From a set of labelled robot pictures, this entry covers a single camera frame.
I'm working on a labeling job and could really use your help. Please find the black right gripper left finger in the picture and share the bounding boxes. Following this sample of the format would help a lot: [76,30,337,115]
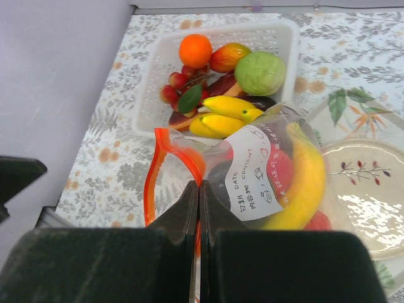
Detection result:
[1,181,199,302]

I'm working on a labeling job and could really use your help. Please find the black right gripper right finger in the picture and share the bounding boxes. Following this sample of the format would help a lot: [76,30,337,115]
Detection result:
[199,182,386,302]

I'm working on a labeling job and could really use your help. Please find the clear zip top bag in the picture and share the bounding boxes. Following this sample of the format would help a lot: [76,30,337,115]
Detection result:
[143,100,335,256]

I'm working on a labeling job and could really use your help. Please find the yellow banana bunch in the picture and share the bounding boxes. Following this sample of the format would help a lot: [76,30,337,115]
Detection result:
[189,96,264,140]
[261,122,326,230]

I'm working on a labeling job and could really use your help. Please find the red pomegranate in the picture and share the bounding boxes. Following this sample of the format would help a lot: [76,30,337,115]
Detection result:
[266,150,294,207]

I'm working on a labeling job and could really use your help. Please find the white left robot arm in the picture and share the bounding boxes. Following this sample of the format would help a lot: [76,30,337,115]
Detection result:
[1,155,47,223]

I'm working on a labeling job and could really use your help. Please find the pink white plate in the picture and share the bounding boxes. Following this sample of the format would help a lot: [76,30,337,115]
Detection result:
[323,139,403,260]

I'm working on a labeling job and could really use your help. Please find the dark purple fruit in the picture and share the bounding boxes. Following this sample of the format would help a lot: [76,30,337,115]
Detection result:
[242,95,276,112]

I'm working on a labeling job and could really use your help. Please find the red cherries cluster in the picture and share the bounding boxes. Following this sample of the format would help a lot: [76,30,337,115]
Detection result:
[160,65,211,117]

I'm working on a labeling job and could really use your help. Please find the papaya slice toy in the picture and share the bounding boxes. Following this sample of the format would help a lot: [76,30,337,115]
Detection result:
[168,72,245,131]

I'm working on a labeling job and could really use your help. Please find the green fruit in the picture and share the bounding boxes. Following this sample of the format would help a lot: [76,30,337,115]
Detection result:
[234,51,287,96]

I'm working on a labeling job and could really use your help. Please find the leaf pattern tray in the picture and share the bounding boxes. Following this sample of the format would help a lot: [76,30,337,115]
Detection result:
[307,92,403,297]

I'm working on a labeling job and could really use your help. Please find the orange red mango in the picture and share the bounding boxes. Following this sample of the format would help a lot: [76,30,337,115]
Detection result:
[210,42,251,73]

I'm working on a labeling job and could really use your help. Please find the white plastic fruit basket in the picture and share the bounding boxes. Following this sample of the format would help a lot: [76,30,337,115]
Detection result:
[132,19,299,138]

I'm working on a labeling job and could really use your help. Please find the orange fruit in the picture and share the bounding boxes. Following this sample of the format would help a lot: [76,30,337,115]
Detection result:
[179,34,212,69]

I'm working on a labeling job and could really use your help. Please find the floral tablecloth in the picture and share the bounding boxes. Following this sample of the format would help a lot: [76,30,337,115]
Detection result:
[56,11,403,227]

